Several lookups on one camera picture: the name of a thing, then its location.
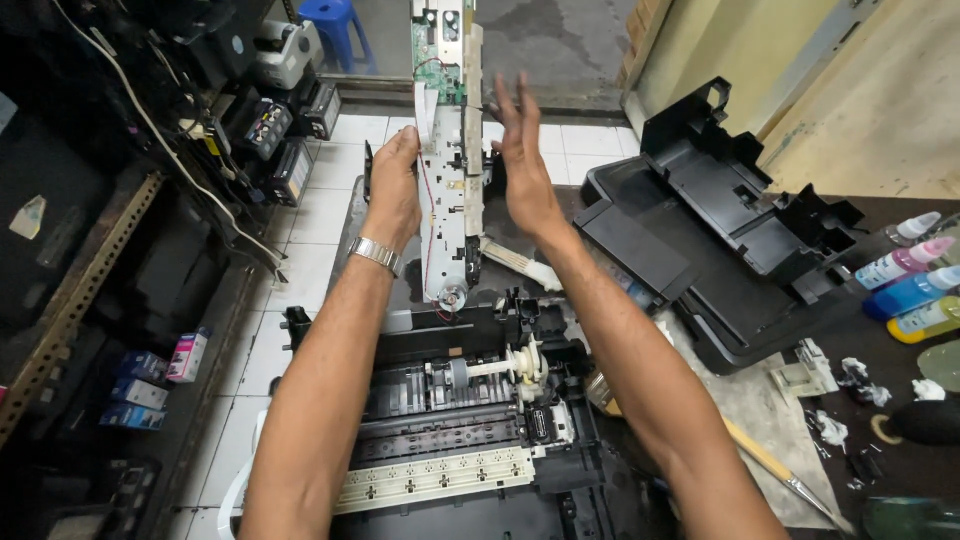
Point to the black printer base chassis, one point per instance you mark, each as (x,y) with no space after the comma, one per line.
(465,427)

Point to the black scanner lid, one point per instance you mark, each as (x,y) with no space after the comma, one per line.
(675,277)

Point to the white plastic printer part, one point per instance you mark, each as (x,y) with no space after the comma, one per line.
(806,369)

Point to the grey cloth mat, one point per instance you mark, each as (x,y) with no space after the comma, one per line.
(750,435)

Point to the person's right fingers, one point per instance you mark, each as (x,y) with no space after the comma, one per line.
(516,112)

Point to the black printer top cover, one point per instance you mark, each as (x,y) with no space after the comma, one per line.
(739,180)

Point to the pink ink box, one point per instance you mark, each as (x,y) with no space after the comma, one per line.
(187,355)

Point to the clear ink bottle white cap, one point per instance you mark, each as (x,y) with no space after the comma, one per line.
(913,227)

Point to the metal shelf rack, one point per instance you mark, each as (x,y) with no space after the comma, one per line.
(75,300)

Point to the silver metal wristwatch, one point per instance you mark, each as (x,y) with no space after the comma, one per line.
(376,253)

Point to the ink stained crumpled tissue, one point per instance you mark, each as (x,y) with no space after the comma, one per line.
(862,381)

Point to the black rubber air blower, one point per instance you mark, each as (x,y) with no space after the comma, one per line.
(922,421)

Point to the crumpled white tissue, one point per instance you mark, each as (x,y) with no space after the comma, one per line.
(831,430)
(928,389)

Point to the cyan ink bottle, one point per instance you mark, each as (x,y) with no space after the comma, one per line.
(907,292)

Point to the yellow ink bottle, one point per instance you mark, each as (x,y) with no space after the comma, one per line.
(926,319)

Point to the heap of old printers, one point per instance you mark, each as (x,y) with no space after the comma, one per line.
(187,90)

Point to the person's right hand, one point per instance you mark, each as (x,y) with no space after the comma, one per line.
(525,165)

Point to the green plastic bottle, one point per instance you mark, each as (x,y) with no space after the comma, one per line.
(911,519)

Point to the metal printer carriage frame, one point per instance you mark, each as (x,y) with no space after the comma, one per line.
(450,150)

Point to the magenta ink bottle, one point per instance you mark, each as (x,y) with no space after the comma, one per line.
(900,262)

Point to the translucent green container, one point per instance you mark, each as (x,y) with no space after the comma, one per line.
(940,365)

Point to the blue plastic stool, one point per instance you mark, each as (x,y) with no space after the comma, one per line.
(335,30)

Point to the person's left hand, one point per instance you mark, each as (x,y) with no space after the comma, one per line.
(392,184)

